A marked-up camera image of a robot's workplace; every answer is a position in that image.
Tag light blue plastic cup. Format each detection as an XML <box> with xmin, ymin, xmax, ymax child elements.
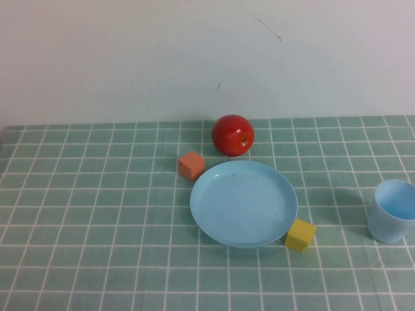
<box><xmin>367</xmin><ymin>179</ymin><xmax>415</xmax><ymax>244</ymax></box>

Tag green checkered tablecloth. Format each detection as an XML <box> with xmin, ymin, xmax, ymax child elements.
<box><xmin>0</xmin><ymin>115</ymin><xmax>415</xmax><ymax>311</ymax></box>

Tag light blue plastic plate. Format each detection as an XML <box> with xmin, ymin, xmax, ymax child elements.
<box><xmin>189</xmin><ymin>160</ymin><xmax>299</xmax><ymax>249</ymax></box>

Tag yellow foam cube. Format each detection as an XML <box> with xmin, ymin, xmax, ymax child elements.
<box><xmin>285</xmin><ymin>218</ymin><xmax>318</xmax><ymax>252</ymax></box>

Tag orange foam cube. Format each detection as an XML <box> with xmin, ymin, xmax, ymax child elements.
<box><xmin>178</xmin><ymin>150</ymin><xmax>206</xmax><ymax>181</ymax></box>

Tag red apple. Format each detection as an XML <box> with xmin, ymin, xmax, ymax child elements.
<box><xmin>211</xmin><ymin>114</ymin><xmax>255</xmax><ymax>157</ymax></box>

